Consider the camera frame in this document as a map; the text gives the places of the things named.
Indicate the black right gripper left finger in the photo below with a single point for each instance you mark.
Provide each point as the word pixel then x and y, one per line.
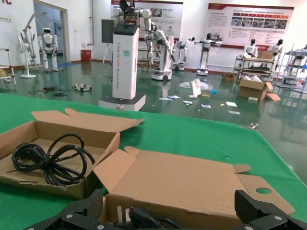
pixel 93 206

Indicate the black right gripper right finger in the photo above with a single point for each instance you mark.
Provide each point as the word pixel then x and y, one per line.
pixel 249 208

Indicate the cardboard box with open lid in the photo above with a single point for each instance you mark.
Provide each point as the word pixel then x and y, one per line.
pixel 180 177

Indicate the cardboard box with torn rim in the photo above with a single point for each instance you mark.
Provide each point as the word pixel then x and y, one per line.
pixel 96 124

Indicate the small white flat box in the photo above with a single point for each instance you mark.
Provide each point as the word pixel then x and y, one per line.
pixel 253 99

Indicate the large open cardboard box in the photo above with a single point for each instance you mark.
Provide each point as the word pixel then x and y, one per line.
pixel 251 89

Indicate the small cardboard box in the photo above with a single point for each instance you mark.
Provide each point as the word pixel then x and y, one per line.
pixel 229 77

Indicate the red box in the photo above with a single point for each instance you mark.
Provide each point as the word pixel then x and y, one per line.
pixel 86 56

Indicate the closed cardboard box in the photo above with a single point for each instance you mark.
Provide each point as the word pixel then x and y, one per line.
pixel 265 55

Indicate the green table cloth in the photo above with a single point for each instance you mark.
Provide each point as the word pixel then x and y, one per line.
pixel 192 134

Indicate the white paper sheet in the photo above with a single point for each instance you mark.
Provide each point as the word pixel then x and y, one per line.
pixel 234 112
pixel 174 97
pixel 188 102
pixel 231 104
pixel 206 105

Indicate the small white floor device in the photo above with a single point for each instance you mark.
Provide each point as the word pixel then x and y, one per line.
pixel 82 88

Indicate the yellow sponge piece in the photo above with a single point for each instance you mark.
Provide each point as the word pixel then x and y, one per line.
pixel 206 95

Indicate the blue cloth piece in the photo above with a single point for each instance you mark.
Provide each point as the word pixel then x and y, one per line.
pixel 214 91

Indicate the black power adapter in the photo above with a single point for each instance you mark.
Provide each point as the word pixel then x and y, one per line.
pixel 49 88

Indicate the crumpled clear plastic bag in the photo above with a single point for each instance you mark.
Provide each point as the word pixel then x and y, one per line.
pixel 206 86

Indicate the white paper bag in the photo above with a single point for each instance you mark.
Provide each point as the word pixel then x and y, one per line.
pixel 196 87

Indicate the metal storage shelf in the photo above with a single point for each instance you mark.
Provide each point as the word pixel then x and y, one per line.
pixel 291 81

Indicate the metal rack table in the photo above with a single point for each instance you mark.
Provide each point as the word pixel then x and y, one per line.
pixel 256 60

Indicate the white wheeled robot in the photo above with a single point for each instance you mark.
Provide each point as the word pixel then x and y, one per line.
pixel 161 74
pixel 187 48

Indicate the white robot with outstretched arms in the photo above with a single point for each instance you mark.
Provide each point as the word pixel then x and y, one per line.
pixel 205 57

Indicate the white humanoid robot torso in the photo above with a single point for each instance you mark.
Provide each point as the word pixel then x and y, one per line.
pixel 250 49
pixel 275 48

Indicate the white tube rack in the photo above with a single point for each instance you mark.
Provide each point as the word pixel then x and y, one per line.
pixel 11 67

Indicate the white humanoid robot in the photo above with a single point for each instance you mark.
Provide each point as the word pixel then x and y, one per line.
pixel 48 46

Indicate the black board on tripod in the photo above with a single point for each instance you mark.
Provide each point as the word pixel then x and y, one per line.
pixel 107 31

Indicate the white pedestal fan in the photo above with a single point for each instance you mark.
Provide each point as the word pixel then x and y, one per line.
pixel 28 76

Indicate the tall white robot pedestal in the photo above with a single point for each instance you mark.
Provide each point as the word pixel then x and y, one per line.
pixel 124 62

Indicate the wide wall poster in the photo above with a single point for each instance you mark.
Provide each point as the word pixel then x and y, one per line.
pixel 251 24

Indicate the white gantry frame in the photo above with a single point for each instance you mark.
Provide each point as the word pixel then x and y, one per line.
pixel 28 23

